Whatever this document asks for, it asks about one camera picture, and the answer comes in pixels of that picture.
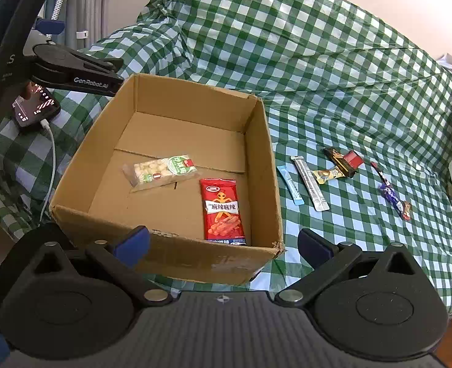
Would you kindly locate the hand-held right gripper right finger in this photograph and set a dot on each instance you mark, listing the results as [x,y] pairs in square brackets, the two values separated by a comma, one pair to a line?
[313,248]

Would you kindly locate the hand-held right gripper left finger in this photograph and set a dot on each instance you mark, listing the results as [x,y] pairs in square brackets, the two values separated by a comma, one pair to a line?
[133,246]

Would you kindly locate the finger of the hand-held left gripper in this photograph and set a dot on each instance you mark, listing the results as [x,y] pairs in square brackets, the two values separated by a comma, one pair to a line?
[51,27]

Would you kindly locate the cardboard box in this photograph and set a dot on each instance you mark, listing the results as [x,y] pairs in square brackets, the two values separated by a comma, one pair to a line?
[164,96]

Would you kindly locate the grey curtain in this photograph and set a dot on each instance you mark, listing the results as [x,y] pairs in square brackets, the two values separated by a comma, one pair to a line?
[91,0]

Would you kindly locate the silver stick sachet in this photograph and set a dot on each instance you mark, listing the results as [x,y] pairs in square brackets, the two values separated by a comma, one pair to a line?
[310,184]

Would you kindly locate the blue stick sachet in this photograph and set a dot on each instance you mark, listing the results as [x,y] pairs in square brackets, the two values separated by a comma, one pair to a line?
[289,184]

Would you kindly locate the gold wrapped candy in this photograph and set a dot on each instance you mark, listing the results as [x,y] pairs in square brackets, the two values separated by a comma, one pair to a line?
[325,175]

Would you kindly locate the peanut snack packet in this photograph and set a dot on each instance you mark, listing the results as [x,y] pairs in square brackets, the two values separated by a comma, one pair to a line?
[157,172]

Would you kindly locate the blue wrapped candy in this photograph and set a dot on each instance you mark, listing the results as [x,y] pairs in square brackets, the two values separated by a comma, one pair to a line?
[388,193]

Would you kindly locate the red spicy strip packet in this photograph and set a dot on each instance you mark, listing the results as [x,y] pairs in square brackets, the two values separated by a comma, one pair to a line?
[222,211]

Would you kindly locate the small red packet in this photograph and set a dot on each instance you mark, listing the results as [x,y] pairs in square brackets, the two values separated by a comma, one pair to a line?
[353,159]

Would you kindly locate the thin red and black stick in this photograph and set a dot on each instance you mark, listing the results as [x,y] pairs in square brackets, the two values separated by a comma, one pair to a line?
[379,174]

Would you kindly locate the green checked cloth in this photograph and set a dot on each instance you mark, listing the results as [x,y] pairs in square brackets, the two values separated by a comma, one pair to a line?
[287,65]

